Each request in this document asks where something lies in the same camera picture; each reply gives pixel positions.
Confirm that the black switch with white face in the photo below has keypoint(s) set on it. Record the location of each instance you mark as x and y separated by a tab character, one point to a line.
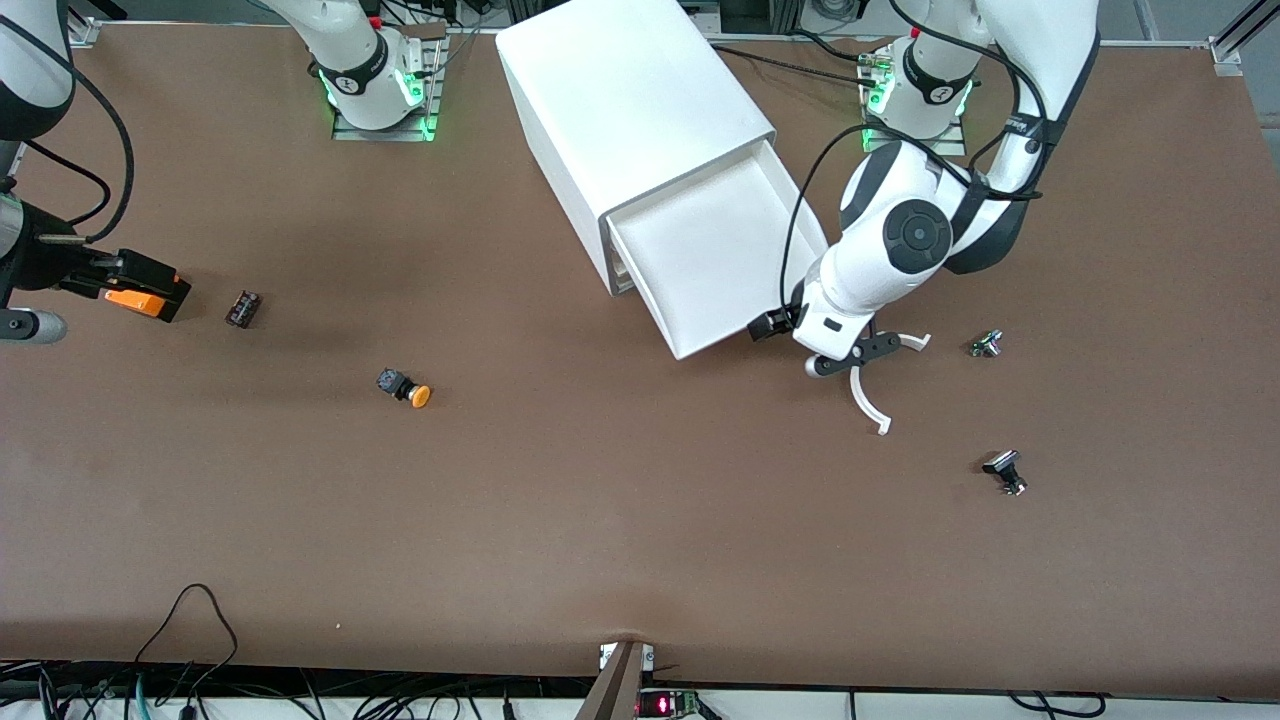
1003	465

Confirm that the orange push button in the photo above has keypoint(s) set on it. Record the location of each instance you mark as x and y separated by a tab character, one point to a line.
400	386

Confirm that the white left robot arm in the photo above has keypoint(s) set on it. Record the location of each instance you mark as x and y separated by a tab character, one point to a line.
915	235

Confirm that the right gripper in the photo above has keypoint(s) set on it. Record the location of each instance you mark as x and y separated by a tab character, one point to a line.
52	266

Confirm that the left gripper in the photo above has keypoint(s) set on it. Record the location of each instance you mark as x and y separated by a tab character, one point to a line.
768	325

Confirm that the chrome tee fitting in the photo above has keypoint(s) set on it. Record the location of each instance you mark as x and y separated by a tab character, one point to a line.
986	346

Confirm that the aluminium frame profile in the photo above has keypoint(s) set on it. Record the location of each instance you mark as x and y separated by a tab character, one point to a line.
1240	35
85	32

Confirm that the small black relay block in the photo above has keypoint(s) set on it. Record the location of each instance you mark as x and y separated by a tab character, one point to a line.
243	309

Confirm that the brown metal post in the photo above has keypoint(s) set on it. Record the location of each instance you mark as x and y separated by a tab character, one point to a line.
615	685

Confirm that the orange box with hole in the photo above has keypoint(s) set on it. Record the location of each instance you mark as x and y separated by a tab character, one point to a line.
135	302

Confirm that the black box red display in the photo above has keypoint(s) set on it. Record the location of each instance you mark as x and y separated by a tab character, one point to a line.
668	704

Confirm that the white drawer cabinet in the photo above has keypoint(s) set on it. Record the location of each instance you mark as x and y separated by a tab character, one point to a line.
620	90

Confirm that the white plastic drawer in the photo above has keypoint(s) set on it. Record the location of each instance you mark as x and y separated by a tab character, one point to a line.
623	282
620	255
700	250

